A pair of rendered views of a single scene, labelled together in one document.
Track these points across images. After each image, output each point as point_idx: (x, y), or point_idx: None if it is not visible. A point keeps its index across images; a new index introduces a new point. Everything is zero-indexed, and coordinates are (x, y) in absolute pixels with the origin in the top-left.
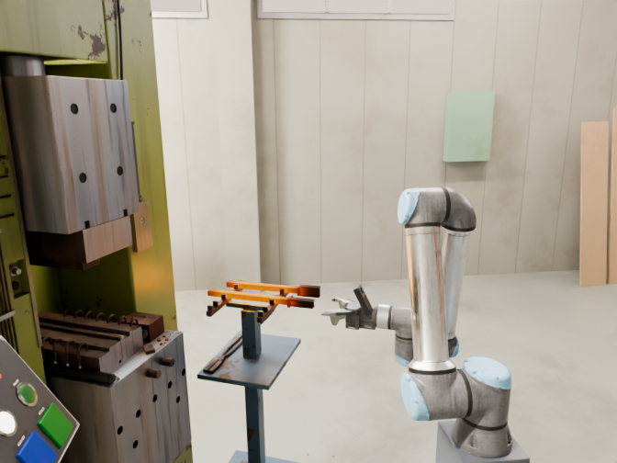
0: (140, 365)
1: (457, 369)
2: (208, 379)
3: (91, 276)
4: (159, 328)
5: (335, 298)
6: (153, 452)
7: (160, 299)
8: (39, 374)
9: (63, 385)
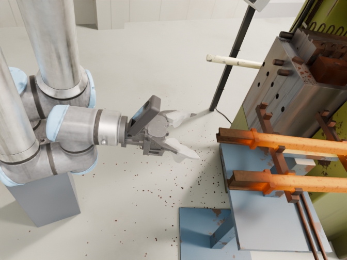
0: (285, 50)
1: (34, 84)
2: None
3: None
4: (317, 71)
5: (193, 150)
6: (254, 107)
7: None
8: (315, 30)
9: None
